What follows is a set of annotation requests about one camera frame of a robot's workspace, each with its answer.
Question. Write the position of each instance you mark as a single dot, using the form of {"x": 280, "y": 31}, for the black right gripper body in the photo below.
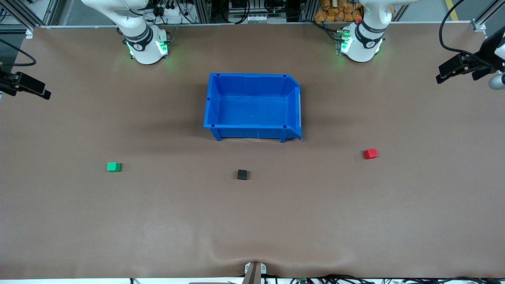
{"x": 5, "y": 81}

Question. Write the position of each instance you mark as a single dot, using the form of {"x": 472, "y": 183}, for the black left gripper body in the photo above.
{"x": 487, "y": 51}

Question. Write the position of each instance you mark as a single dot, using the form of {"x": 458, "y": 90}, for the green cube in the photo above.
{"x": 113, "y": 167}

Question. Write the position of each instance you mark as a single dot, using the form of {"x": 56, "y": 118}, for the red cube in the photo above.
{"x": 370, "y": 154}

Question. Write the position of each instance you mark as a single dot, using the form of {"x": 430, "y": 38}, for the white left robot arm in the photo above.
{"x": 365, "y": 41}

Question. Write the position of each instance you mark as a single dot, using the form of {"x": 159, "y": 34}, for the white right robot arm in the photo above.
{"x": 143, "y": 41}

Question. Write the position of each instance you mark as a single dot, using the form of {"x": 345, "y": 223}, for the black cube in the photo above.
{"x": 242, "y": 174}

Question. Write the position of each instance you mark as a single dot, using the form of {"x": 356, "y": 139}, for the orange snack bags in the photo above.
{"x": 339, "y": 11}

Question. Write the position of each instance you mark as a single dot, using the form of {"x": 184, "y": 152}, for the white power strip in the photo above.
{"x": 169, "y": 11}

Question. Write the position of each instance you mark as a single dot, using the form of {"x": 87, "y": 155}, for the blue plastic bin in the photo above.
{"x": 252, "y": 108}

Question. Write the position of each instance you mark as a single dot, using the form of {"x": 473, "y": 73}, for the white terminal block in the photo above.
{"x": 259, "y": 18}

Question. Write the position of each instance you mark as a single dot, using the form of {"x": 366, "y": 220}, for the brown table mat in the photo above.
{"x": 252, "y": 221}

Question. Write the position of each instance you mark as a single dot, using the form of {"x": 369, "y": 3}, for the metal table clamp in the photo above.
{"x": 254, "y": 272}

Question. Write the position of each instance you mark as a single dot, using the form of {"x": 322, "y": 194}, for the aluminium frame post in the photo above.
{"x": 27, "y": 12}
{"x": 487, "y": 17}

